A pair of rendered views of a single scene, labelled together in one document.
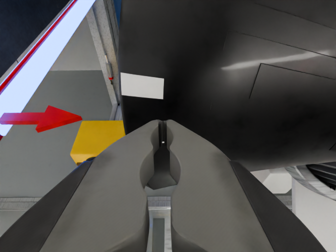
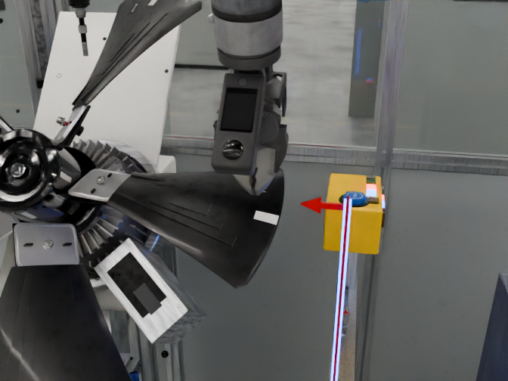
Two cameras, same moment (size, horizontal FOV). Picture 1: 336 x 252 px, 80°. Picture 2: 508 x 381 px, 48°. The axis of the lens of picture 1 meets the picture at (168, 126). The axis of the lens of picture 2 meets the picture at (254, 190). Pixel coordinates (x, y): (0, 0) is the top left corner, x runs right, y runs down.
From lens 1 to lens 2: 64 cm
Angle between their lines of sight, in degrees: 18
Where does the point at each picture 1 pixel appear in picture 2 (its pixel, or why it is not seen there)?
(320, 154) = (170, 177)
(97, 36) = (348, 353)
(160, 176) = not seen: hidden behind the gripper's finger
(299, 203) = (156, 144)
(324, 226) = (136, 123)
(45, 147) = not seen: outside the picture
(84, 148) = (367, 218)
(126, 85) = (274, 219)
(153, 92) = (260, 214)
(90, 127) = (365, 244)
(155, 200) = (321, 157)
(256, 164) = (206, 175)
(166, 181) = not seen: hidden behind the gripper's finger
